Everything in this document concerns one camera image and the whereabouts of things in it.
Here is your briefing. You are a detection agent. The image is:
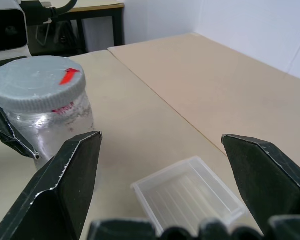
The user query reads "clear plastic box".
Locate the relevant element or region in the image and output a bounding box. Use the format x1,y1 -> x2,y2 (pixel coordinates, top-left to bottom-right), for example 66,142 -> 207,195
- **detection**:
130,155 -> 248,237

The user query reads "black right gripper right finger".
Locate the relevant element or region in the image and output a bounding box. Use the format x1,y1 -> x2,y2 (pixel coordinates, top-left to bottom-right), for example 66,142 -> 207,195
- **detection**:
221,133 -> 300,236

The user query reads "clear plastic jar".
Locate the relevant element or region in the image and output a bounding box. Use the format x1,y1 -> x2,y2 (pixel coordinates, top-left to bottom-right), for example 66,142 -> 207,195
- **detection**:
5,94 -> 96,174

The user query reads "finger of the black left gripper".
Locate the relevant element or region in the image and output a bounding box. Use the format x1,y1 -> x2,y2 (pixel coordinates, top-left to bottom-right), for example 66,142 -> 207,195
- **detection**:
0,96 -> 40,160
0,55 -> 29,74

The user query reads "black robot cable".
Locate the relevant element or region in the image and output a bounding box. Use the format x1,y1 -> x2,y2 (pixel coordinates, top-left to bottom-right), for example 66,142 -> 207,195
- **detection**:
19,0 -> 79,19

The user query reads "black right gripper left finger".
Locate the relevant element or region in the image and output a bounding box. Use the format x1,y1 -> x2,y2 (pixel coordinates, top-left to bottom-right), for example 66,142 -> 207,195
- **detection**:
0,130 -> 103,240

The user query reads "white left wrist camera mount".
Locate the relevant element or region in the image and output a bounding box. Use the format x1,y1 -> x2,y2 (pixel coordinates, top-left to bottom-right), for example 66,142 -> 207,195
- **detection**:
0,0 -> 32,62

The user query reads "grey screw lid red arrow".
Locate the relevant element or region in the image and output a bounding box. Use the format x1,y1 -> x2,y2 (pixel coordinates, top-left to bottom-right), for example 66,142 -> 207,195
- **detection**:
0,55 -> 87,114

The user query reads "tan table with black legs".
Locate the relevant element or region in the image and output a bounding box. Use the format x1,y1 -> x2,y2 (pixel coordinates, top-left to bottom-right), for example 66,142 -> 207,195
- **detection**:
19,0 -> 126,48

